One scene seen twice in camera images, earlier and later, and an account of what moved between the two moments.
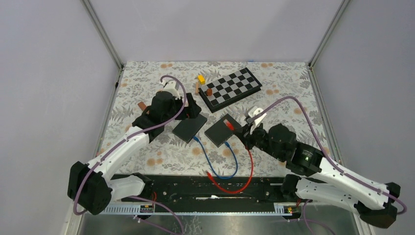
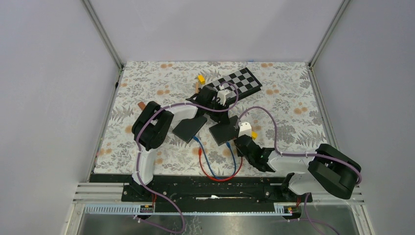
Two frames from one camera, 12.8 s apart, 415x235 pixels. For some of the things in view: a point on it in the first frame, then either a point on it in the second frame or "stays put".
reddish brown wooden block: (142, 105) stays put
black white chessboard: (230, 89) stays put
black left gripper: (194, 109) → (223, 117)
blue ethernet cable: (233, 152) stays put
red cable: (231, 127) → (199, 153)
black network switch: (187, 129) stays put
